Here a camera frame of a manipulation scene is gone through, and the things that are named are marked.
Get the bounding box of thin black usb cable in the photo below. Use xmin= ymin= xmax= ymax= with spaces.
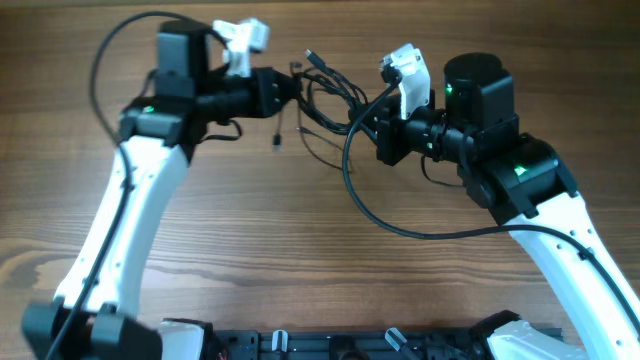
xmin=271 ymin=60 xmax=354 ymax=174

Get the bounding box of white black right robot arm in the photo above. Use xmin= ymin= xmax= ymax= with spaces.
xmin=350 ymin=53 xmax=639 ymax=359

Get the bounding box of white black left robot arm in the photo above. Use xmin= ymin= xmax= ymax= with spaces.
xmin=22 ymin=12 xmax=295 ymax=359

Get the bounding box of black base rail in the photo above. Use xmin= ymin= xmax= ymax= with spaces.
xmin=203 ymin=328 xmax=493 ymax=360

